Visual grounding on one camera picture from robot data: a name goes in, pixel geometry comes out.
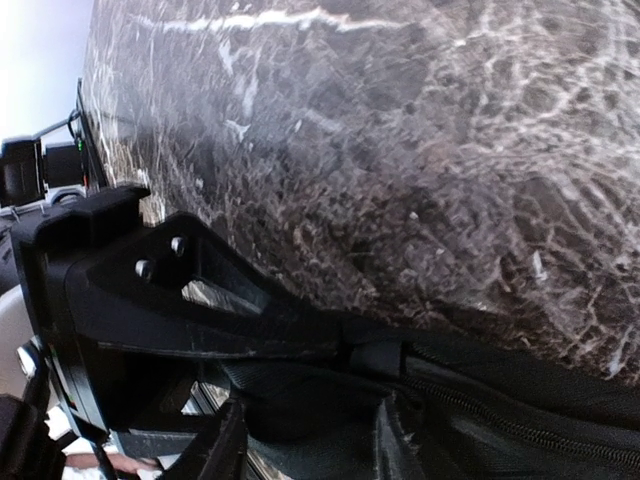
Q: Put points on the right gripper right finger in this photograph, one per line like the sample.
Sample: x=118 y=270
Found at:
x=396 y=453

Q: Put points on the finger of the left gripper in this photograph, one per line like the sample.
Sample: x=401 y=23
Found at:
x=153 y=436

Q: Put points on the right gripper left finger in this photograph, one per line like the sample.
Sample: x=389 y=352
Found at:
x=219 y=448

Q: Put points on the black necktie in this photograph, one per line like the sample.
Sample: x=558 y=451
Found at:
x=482 y=412

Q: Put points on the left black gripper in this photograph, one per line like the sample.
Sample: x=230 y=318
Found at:
x=104 y=293

